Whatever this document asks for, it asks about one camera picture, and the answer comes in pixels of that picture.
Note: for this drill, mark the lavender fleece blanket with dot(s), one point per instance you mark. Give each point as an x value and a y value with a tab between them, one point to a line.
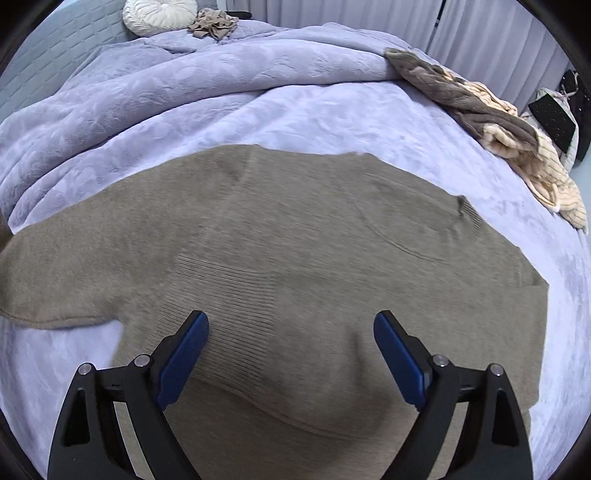
194	101

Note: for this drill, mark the crumpled tan cloth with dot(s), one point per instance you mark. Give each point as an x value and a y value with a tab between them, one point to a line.
214	23

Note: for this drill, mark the black bag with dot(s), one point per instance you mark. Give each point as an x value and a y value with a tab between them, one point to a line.
577	106

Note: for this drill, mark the cream striped plush garment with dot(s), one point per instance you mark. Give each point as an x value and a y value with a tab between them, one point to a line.
531	157

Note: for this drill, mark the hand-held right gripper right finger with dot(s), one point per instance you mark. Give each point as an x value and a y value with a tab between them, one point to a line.
400	356

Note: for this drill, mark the olive knit sweater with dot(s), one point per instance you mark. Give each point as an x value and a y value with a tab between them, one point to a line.
286	267

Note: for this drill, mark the grey quilted headboard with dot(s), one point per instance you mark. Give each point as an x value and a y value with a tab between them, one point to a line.
51	55

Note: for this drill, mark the white pleated curtain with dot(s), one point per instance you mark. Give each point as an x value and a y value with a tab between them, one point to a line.
415	23

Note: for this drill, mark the grey plush garment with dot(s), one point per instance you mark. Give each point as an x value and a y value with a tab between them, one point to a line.
455	92

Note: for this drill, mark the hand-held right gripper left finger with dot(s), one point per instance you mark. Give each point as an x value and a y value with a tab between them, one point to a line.
182	356

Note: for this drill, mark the round cream pleated cushion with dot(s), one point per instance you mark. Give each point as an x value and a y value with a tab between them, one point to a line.
159	15

